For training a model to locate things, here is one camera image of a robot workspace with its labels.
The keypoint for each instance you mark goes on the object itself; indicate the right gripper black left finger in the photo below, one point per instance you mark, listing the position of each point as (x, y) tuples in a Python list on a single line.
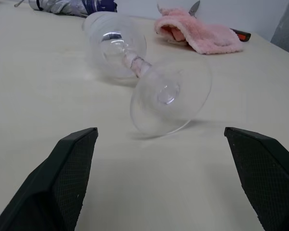
[(62, 183)]

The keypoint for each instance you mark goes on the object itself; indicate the clear wine glass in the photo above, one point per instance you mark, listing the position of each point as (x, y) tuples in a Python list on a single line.
[(171, 96)]

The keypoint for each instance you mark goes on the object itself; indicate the folded silver purple umbrella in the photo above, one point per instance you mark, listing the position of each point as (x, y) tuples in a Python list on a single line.
[(69, 6)]

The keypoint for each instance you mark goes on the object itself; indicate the orange and black tool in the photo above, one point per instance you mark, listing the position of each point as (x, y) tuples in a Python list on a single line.
[(243, 35)]

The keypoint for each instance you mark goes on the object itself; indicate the pink fluffy towel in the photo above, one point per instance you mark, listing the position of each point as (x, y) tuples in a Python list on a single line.
[(207, 36)]

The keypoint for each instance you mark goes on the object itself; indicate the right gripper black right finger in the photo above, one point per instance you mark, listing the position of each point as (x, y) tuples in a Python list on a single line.
[(269, 183)]

